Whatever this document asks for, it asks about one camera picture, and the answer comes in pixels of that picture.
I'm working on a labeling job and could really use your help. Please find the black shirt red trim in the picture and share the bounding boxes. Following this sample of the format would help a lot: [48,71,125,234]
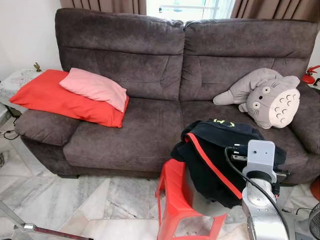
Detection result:
[170,119,287,209]

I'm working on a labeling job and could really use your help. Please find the red fire extinguisher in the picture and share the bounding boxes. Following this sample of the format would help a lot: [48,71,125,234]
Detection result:
[301,64,320,86]

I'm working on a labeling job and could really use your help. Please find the grey Totoro plush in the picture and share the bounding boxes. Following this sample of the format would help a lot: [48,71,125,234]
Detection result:
[212,67,302,130]

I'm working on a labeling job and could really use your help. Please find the standing electric fan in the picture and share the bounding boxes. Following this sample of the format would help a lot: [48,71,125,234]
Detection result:
[306,202,320,240]

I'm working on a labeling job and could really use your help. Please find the brown curtain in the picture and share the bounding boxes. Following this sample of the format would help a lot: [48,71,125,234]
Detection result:
[60,0,147,16]
[230,0,320,23]

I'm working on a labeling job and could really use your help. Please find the red plastic stool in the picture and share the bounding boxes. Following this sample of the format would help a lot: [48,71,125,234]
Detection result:
[155,158,228,240]

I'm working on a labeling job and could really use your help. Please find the white framed window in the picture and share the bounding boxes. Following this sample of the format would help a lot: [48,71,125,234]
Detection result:
[146,0,236,23]

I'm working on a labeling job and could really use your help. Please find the dark brown fabric sofa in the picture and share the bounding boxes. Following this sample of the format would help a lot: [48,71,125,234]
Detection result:
[14,7,320,186]

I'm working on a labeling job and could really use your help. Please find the pink pillow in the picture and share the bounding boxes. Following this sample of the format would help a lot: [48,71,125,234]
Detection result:
[59,67,128,113]

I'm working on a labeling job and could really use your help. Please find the red pillow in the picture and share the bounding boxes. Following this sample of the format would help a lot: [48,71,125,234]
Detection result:
[9,69,130,128]

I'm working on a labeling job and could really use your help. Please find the side table white lace cloth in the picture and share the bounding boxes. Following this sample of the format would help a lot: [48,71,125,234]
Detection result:
[0,67,45,123]

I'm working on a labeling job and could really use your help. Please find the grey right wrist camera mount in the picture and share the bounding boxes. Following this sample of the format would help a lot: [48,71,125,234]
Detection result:
[242,140,277,183]

